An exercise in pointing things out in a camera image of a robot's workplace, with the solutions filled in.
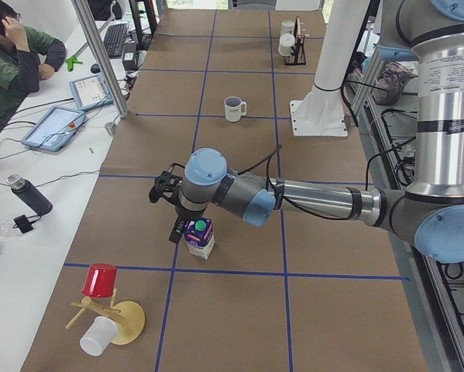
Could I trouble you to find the aluminium frame post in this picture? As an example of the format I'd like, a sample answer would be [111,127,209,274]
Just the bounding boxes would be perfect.
[71,0,128,119]

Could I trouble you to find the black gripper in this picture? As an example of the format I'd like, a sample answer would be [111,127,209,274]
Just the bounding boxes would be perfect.
[169,205,206,244]

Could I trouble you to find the white mug grey inside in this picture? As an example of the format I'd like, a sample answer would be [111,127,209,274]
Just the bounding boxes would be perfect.
[224,96,247,122]

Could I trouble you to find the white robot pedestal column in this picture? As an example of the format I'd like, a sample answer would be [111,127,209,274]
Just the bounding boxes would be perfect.
[290,0,371,136]

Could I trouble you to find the dark grey water bottle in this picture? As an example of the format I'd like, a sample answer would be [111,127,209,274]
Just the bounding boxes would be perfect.
[7,174,53,216]

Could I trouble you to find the near teach pendant tablet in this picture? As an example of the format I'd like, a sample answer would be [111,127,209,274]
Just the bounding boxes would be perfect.
[21,106,86,153]

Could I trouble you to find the far teach pendant tablet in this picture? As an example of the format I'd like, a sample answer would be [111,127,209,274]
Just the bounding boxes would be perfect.
[69,74,113,112]

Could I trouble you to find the black wire cup rack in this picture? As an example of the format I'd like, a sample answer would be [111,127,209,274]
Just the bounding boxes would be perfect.
[282,16,307,65]

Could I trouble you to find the black power adapter box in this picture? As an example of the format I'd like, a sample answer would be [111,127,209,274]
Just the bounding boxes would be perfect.
[122,42,139,71]

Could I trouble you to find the blue white milk carton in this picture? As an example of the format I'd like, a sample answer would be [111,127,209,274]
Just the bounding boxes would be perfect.
[184,218,215,260]

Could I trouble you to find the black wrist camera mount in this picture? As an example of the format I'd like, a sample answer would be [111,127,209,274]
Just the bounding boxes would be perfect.
[149,163,185,205]

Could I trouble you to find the translucent white plastic cup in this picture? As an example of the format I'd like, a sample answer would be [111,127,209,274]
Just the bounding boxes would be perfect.
[80,316,119,357]

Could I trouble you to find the small metal cylinder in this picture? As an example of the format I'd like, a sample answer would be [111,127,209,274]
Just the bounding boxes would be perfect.
[105,122,116,136]

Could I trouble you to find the wooden cup tree stand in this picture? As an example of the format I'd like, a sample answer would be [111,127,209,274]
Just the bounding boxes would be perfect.
[65,290,146,346]

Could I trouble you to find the black keyboard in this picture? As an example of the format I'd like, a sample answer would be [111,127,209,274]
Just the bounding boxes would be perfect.
[103,23,128,59]

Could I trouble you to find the seated person green shirt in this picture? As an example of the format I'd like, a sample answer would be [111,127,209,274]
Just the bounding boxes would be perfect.
[0,1,66,132]

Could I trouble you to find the green plastic clamp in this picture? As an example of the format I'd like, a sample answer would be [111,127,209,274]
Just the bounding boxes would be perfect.
[66,55,83,72]

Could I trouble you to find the teach pendant tablet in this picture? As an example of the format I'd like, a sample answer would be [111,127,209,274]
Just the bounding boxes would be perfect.
[21,106,86,153]
[69,74,113,112]

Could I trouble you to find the white cup lettered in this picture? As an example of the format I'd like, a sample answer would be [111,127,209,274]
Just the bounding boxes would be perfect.
[280,19,295,36]

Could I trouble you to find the white cup with label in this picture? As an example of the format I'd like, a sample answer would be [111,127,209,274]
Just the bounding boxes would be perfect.
[278,33,296,57]

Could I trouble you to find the red plastic cup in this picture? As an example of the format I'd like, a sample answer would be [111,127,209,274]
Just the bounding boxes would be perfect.
[81,263,118,298]

